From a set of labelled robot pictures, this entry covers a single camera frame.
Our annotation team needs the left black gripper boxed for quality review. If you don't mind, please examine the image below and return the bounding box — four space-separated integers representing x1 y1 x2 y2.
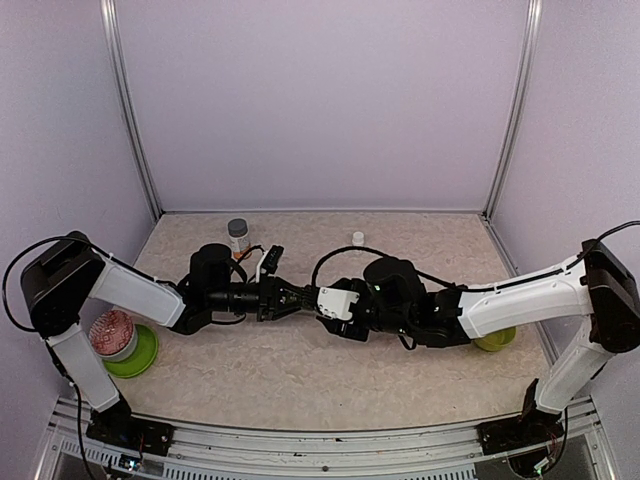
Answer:
208 273 310 322

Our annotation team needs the orange pill bottle grey cap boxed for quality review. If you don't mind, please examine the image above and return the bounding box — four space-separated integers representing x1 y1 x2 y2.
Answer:
227 218 251 260

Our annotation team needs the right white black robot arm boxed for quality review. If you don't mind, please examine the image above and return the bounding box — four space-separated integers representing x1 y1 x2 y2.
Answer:
311 237 639 444

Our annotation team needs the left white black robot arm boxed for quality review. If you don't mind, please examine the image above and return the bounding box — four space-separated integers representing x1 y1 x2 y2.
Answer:
20 231 319 445

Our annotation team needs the small white pill bottle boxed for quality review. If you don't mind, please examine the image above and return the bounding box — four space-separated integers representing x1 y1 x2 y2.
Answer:
351 231 365 248

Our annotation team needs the green bowl right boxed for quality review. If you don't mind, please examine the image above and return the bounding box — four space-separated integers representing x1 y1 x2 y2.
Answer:
473 327 517 353

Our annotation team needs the green plate left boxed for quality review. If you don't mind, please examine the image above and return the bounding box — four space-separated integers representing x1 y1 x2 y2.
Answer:
103 324 159 379

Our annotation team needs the red patterned round tin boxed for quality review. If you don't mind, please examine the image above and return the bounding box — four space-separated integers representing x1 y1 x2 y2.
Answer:
89 310 138 362

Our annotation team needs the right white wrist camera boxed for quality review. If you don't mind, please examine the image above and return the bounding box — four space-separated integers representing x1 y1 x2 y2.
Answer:
316 287 360 322

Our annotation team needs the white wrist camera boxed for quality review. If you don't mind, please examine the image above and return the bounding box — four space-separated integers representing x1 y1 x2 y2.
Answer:
316 287 360 322
254 245 284 283

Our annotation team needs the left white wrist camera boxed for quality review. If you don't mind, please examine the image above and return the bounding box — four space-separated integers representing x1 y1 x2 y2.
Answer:
254 245 284 283

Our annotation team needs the front aluminium rail base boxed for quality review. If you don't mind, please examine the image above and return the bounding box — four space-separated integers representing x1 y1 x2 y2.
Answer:
34 394 616 480

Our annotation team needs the right aluminium frame post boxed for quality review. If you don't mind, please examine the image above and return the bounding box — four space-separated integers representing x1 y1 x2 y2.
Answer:
483 0 543 223

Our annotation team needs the aluminium frame post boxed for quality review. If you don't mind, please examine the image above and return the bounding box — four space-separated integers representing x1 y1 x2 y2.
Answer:
483 0 543 223
100 0 164 223

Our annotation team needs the left aluminium frame post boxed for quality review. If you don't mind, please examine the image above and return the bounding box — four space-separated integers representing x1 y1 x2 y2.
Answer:
100 0 164 223

